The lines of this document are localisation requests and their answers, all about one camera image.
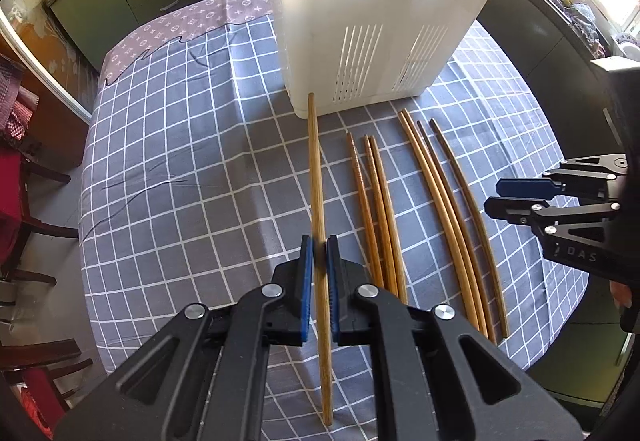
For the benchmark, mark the light wooden chopstick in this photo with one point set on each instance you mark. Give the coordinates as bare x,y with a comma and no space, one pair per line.
316,171

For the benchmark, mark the red checked cloth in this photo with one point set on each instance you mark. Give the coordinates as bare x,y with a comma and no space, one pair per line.
15,106

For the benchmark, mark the blue checked tablecloth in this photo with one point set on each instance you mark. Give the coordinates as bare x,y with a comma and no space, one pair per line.
200,221

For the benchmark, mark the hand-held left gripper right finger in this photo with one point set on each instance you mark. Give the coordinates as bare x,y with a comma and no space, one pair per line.
334,291

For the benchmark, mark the crumpled grey rag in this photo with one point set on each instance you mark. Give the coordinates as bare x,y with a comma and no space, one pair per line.
582,18

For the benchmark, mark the dark chair with red cushion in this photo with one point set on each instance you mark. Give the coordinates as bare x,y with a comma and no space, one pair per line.
35,391
15,191

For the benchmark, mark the green sink cabinet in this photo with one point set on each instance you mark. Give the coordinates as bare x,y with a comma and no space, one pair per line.
540,36

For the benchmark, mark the person's right hand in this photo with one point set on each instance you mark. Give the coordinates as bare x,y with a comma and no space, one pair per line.
622,295

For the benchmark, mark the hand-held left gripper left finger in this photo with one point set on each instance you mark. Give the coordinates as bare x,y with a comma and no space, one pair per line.
306,291

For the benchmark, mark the frosted glass sliding door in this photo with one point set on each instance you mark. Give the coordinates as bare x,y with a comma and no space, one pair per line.
45,46

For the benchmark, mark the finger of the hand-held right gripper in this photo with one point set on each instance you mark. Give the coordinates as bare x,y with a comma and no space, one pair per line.
525,187
560,226

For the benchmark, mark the purple patterned tablecloth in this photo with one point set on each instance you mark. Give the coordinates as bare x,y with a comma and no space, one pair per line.
200,16

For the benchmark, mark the set of wooden chopsticks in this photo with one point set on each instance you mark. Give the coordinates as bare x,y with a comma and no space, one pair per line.
386,221

